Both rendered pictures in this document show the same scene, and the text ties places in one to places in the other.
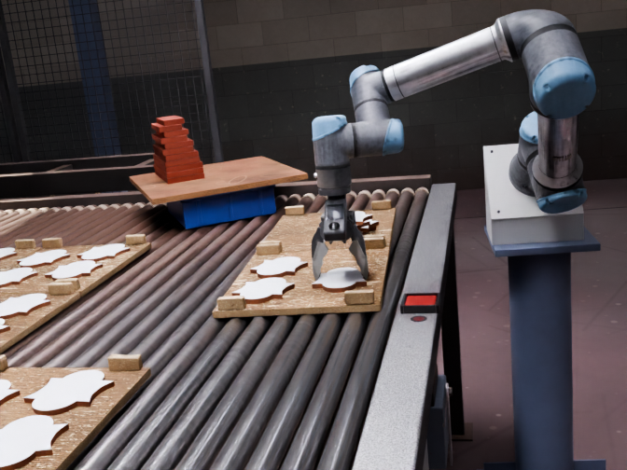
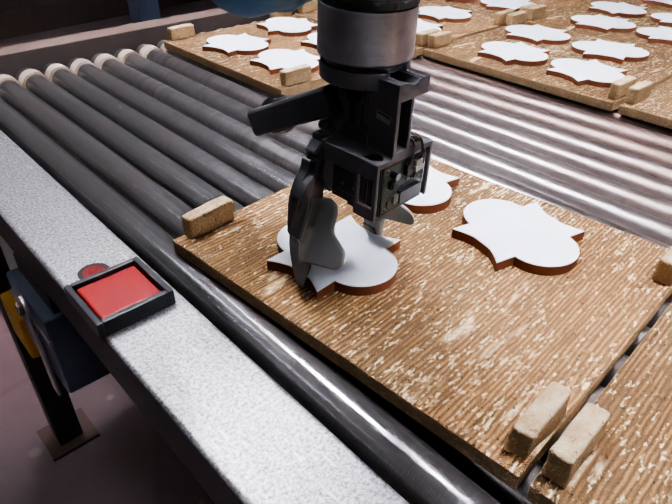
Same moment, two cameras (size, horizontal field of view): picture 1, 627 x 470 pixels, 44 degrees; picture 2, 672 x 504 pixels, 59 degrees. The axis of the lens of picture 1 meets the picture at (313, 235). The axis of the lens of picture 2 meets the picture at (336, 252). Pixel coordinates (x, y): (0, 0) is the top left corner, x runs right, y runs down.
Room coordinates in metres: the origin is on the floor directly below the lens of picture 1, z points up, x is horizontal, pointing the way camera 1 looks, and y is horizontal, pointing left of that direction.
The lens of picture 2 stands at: (1.89, -0.45, 1.28)
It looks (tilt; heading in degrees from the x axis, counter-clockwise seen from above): 35 degrees down; 125
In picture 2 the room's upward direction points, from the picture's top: straight up
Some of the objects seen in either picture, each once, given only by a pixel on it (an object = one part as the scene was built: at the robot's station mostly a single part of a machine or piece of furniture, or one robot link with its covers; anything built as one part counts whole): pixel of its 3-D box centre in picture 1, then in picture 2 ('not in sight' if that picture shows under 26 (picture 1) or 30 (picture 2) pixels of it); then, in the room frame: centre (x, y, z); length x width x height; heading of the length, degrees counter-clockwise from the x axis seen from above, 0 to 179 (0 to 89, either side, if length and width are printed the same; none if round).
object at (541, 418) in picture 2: (372, 242); (539, 419); (1.85, -0.15, 0.95); 0.06 x 0.02 x 0.03; 80
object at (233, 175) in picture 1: (214, 177); not in sight; (2.58, 0.32, 1.03); 0.50 x 0.50 x 0.02; 19
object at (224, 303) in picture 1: (231, 302); not in sight; (1.51, 0.18, 0.95); 0.06 x 0.02 x 0.03; 80
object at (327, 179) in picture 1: (332, 178); (369, 30); (1.65, -0.05, 1.16); 0.08 x 0.08 x 0.05
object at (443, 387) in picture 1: (422, 421); (71, 320); (1.27, -0.16, 0.77); 0.14 x 0.11 x 0.18; 167
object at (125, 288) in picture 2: (421, 303); (120, 296); (1.47, -0.20, 0.92); 0.06 x 0.06 x 0.01; 77
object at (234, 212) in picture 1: (218, 198); not in sight; (2.51, 0.30, 0.97); 0.31 x 0.31 x 0.10; 19
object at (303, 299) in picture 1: (309, 279); (427, 254); (1.68, 0.02, 0.93); 0.41 x 0.35 x 0.02; 170
